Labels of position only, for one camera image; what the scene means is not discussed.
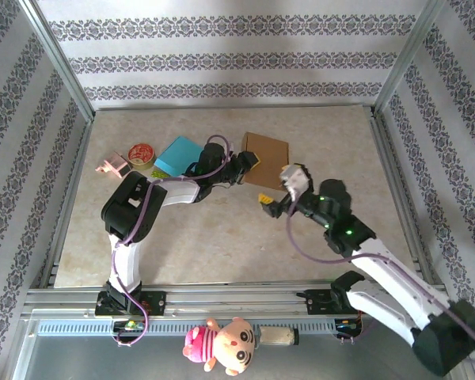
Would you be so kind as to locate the pink toy block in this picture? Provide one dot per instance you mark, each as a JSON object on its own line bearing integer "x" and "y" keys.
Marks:
{"x": 116, "y": 164}

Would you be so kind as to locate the teal paper box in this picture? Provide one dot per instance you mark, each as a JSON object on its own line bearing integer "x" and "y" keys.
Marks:
{"x": 178, "y": 156}

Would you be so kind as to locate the pink plush doll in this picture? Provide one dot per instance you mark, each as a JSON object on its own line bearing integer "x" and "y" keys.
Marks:
{"x": 221, "y": 344}

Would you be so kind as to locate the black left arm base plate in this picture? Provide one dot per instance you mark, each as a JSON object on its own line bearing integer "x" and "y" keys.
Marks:
{"x": 158, "y": 302}

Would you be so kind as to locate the grey metal shelf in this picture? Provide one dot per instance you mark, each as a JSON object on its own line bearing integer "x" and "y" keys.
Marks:
{"x": 103, "y": 360}

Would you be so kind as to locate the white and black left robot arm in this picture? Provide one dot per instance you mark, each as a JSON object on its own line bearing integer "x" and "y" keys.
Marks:
{"x": 178, "y": 192}

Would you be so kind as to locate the red round tin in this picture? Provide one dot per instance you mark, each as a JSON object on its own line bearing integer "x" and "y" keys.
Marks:
{"x": 141, "y": 154}

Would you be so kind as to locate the aluminium frame post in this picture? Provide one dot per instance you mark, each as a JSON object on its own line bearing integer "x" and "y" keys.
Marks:
{"x": 59, "y": 63}
{"x": 409, "y": 55}

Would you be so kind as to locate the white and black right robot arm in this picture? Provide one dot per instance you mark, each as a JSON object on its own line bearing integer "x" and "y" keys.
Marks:
{"x": 392, "y": 285}

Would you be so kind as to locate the aluminium side rail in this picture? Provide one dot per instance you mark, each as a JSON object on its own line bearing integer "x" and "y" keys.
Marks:
{"x": 390, "y": 158}
{"x": 80, "y": 146}

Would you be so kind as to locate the green toy brick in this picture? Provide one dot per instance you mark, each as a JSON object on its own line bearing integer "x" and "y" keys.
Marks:
{"x": 158, "y": 173}

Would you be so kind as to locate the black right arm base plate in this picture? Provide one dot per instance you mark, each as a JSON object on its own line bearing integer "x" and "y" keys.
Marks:
{"x": 314, "y": 301}

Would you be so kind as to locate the brown cardboard box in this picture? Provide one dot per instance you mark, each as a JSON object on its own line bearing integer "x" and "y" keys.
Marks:
{"x": 269, "y": 158}

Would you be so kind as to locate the long aluminium mounting rail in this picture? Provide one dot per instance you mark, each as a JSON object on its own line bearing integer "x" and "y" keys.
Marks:
{"x": 237, "y": 301}

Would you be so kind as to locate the white jar with black cap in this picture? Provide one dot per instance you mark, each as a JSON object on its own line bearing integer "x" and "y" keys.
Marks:
{"x": 277, "y": 335}

